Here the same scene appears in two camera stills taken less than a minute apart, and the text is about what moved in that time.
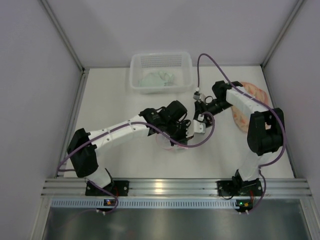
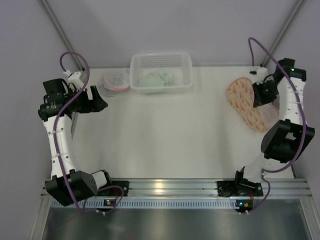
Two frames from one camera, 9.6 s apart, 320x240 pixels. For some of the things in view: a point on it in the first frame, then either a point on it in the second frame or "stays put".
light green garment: (157, 79) stays put
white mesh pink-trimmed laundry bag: (164, 142) → (115, 82)
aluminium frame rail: (271, 187) stays put
